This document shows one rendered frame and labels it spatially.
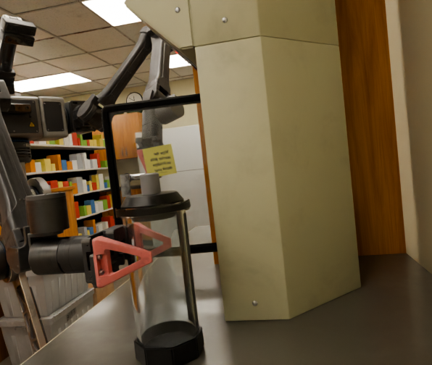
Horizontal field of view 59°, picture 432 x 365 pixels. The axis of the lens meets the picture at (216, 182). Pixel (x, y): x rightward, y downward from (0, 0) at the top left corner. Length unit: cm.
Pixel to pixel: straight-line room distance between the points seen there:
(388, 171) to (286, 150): 43
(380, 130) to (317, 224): 40
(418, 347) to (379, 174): 52
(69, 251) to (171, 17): 41
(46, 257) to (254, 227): 33
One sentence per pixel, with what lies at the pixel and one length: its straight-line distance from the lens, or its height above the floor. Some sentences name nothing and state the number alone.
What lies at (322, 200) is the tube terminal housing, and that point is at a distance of 72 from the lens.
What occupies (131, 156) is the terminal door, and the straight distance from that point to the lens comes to 99.
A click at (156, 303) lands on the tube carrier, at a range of 55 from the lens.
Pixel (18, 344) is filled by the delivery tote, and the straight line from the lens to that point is 306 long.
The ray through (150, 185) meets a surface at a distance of 55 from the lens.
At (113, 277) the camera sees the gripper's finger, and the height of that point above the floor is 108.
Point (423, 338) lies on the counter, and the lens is 64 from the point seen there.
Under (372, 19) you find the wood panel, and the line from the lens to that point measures 107.
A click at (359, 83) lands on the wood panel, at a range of 103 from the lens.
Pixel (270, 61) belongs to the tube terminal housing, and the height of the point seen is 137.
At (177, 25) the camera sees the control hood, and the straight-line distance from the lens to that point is 69.
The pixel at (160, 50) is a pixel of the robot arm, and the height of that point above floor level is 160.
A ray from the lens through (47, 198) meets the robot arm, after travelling 62.
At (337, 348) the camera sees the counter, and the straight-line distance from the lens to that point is 60.
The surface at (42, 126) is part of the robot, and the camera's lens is 154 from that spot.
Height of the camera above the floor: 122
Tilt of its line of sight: 3 degrees down
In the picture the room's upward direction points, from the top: 6 degrees counter-clockwise
